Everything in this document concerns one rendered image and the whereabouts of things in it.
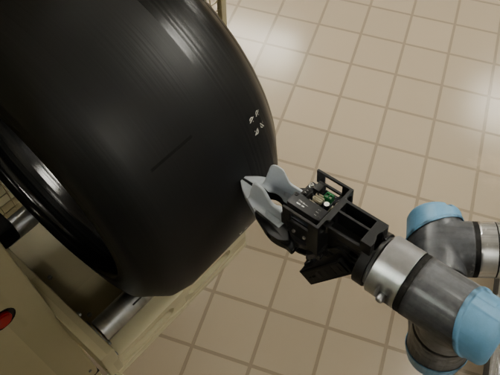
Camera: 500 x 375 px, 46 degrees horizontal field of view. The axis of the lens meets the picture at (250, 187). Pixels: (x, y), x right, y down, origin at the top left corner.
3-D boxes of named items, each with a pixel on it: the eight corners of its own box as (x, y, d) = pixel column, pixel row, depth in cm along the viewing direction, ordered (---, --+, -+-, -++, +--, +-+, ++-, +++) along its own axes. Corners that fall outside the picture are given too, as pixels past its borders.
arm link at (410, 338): (460, 303, 81) (476, 268, 72) (467, 386, 75) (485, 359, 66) (402, 299, 82) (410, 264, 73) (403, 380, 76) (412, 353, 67)
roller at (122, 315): (106, 347, 101) (89, 329, 100) (99, 343, 105) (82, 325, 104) (241, 213, 115) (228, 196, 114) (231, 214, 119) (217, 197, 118)
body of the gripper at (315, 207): (315, 164, 72) (401, 214, 67) (314, 204, 79) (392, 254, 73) (275, 204, 69) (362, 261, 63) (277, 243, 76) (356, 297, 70)
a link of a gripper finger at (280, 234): (271, 194, 77) (324, 228, 73) (271, 202, 78) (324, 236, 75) (247, 217, 75) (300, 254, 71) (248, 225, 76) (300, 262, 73)
